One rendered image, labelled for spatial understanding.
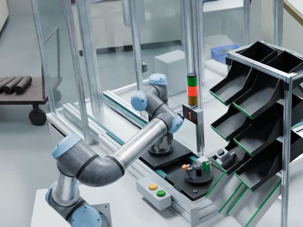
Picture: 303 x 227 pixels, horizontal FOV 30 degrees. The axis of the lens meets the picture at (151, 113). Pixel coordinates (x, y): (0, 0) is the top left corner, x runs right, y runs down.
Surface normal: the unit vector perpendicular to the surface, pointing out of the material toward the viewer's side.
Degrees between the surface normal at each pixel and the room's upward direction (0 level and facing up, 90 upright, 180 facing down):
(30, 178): 0
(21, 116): 0
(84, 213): 51
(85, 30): 90
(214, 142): 0
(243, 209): 45
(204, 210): 90
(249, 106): 25
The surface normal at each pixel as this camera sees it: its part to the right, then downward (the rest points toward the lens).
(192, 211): 0.54, 0.34
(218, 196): -0.71, -0.46
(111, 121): -0.08, -0.89
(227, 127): -0.47, -0.70
